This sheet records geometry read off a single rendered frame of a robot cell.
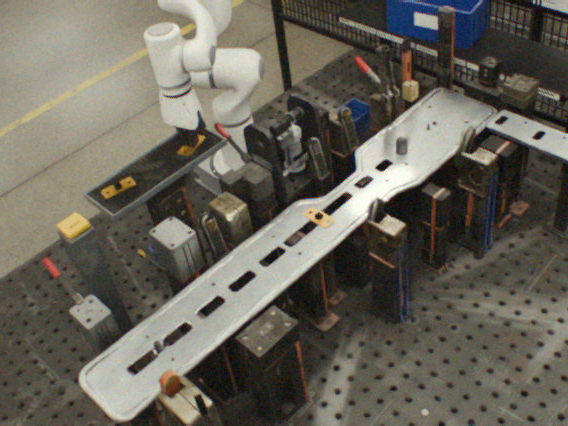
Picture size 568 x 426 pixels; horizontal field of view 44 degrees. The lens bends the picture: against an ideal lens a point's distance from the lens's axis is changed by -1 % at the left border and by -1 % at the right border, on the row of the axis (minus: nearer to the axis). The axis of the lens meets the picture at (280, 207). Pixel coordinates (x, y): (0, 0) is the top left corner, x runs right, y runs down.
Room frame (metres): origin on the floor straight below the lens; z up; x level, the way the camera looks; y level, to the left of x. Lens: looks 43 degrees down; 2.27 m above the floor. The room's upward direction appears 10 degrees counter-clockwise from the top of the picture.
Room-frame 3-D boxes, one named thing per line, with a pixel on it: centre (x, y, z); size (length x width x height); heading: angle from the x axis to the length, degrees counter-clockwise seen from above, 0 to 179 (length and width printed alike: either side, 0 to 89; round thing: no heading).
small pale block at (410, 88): (1.75, -0.45, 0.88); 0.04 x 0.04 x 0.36; 38
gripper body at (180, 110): (1.51, 0.20, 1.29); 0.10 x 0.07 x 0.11; 56
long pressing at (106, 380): (1.30, -0.08, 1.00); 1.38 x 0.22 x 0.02; 128
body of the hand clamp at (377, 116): (1.74, -0.36, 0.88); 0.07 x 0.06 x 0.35; 38
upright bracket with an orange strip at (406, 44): (1.79, -0.44, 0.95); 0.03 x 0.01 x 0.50; 128
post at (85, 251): (1.28, 0.50, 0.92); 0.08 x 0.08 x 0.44; 38
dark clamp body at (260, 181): (1.45, 0.05, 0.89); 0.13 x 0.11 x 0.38; 38
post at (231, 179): (1.43, 0.11, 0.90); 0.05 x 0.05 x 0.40; 38
